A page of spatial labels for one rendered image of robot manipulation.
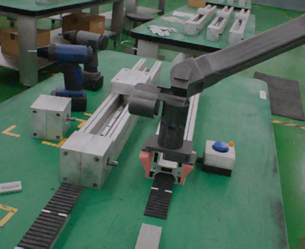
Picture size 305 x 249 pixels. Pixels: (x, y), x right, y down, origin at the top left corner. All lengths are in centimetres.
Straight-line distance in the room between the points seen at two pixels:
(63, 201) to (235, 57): 47
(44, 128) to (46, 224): 39
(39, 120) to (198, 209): 50
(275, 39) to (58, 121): 60
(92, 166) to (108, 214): 12
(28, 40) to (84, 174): 250
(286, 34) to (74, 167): 56
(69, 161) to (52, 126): 22
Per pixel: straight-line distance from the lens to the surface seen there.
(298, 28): 85
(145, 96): 74
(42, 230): 70
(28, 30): 323
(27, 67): 332
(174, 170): 87
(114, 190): 84
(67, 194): 77
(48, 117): 101
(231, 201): 88
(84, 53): 116
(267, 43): 82
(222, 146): 95
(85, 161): 81
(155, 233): 70
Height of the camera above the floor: 129
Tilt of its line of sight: 25 degrees down
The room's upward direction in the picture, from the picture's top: 8 degrees clockwise
